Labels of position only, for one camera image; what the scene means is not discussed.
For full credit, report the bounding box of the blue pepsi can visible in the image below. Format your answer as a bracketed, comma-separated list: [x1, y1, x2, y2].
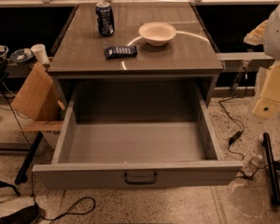
[95, 2, 115, 36]

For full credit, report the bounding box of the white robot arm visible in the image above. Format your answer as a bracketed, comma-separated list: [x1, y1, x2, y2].
[244, 4, 280, 119]

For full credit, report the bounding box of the grey cabinet with glossy top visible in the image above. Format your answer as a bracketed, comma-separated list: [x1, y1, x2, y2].
[49, 2, 223, 103]

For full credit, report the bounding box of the open grey top drawer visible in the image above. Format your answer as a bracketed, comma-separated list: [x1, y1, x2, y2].
[33, 80, 243, 189]

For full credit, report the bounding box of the clear plastic water bottle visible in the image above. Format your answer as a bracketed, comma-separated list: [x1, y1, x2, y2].
[243, 154, 263, 177]

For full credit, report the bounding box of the black stand leg right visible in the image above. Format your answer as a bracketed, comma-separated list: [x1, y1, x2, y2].
[262, 133, 280, 206]

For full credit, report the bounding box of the white paper bowl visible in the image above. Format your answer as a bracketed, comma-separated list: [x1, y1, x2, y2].
[138, 22, 176, 46]

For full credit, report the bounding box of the dark blue snack bag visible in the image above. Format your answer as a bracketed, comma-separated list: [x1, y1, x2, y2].
[104, 46, 137, 60]

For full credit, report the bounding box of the brown cardboard box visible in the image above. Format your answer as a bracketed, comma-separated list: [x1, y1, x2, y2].
[11, 62, 63, 132]

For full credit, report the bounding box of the white paper cup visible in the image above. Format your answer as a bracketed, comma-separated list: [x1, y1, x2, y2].
[31, 44, 49, 64]

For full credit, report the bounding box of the blue bowl with scraps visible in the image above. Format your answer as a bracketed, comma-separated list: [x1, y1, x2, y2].
[10, 49, 35, 64]

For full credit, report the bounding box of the black table leg left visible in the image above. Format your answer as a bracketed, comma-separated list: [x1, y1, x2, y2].
[14, 132, 43, 185]

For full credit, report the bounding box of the black shoe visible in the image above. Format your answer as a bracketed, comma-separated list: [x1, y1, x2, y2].
[0, 203, 40, 224]

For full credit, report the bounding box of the black power adapter cable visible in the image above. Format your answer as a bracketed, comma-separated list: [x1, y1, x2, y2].
[217, 66, 250, 162]

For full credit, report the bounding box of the black drawer handle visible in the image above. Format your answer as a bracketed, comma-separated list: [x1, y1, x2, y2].
[123, 172, 158, 186]

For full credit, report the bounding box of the black cable on floor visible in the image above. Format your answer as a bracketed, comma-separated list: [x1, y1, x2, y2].
[30, 171, 97, 222]

